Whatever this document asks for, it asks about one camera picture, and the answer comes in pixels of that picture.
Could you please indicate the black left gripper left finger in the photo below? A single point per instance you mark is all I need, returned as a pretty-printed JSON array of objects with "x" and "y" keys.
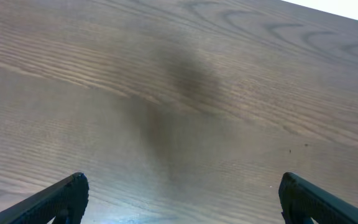
[{"x": 63, "y": 202}]

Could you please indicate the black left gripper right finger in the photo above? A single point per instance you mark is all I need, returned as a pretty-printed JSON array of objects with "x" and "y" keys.
[{"x": 303, "y": 202}]

